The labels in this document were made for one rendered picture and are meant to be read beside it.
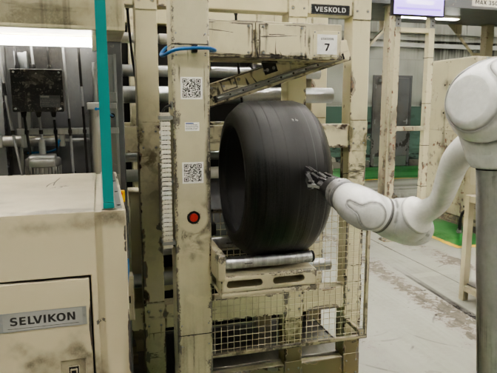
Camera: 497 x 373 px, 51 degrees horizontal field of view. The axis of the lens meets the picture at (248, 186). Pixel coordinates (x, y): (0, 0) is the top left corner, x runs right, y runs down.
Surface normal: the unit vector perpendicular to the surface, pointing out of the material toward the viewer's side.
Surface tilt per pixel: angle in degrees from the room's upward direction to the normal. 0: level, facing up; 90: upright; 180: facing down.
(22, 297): 90
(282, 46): 90
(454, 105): 83
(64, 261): 90
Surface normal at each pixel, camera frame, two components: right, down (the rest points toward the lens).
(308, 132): 0.22, -0.51
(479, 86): -0.87, 0.03
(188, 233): 0.28, 0.15
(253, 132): -0.50, -0.39
